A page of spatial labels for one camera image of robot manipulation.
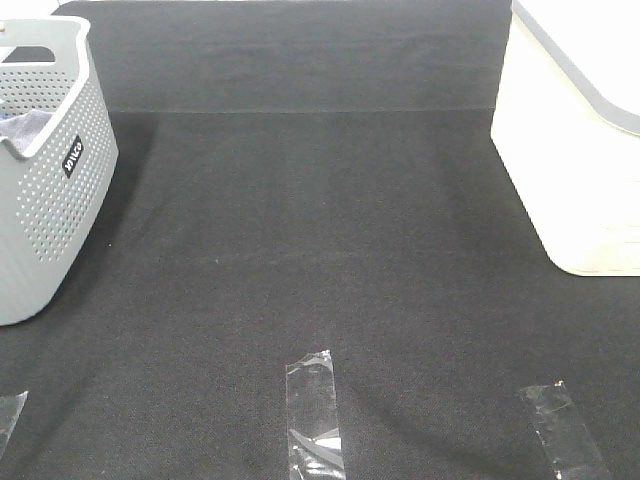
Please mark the black felt table mat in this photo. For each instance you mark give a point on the black felt table mat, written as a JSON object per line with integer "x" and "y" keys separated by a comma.
{"x": 304, "y": 176}

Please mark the clear tape strip centre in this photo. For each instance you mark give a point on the clear tape strip centre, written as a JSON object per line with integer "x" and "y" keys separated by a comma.
{"x": 313, "y": 433}

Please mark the white plastic storage basket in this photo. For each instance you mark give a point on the white plastic storage basket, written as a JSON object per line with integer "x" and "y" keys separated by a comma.
{"x": 566, "y": 127}

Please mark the grey towel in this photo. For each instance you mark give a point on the grey towel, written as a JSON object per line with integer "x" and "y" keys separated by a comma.
{"x": 22, "y": 129}

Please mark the clear tape strip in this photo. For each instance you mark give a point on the clear tape strip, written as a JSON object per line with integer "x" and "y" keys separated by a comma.
{"x": 565, "y": 439}
{"x": 10, "y": 410}
{"x": 313, "y": 433}

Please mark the clear tape strip right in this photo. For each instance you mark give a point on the clear tape strip right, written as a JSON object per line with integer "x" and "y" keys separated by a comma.
{"x": 565, "y": 439}

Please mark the clear tape strip left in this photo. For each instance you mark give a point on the clear tape strip left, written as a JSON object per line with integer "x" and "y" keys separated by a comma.
{"x": 10, "y": 410}

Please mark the grey perforated laundry basket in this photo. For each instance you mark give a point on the grey perforated laundry basket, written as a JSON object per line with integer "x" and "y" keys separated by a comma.
{"x": 52, "y": 188}

